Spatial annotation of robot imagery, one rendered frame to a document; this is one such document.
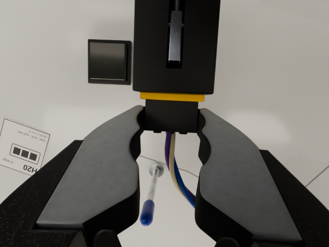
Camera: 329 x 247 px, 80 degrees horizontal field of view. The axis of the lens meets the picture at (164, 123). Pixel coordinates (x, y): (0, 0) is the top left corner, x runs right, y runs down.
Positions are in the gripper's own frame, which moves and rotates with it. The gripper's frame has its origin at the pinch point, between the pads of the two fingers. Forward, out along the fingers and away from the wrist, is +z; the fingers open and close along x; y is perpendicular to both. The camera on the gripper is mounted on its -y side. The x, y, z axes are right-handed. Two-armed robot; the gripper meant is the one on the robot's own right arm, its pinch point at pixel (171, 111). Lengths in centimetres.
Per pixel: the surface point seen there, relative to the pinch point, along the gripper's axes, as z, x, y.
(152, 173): 3.2, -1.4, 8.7
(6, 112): 5.9, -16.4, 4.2
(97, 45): 7.6, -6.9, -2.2
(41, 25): 9.3, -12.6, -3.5
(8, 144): 4.5, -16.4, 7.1
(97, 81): 6.7, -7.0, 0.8
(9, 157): 3.9, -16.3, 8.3
